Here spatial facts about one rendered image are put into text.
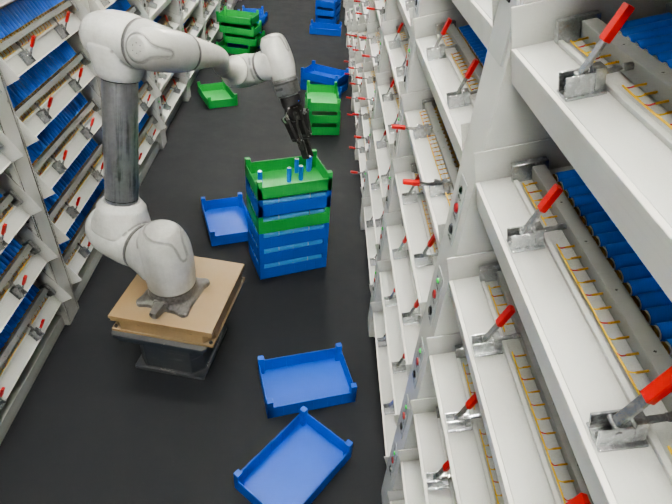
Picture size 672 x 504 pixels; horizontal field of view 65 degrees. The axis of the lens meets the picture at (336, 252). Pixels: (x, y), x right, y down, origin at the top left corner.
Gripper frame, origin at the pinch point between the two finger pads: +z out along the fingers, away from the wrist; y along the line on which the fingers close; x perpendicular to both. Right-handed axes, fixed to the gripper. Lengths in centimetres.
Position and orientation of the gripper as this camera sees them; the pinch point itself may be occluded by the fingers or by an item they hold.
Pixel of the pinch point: (305, 148)
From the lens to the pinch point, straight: 202.2
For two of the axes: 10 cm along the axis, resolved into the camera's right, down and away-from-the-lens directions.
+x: 7.3, 0.6, -6.8
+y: -6.2, 4.6, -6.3
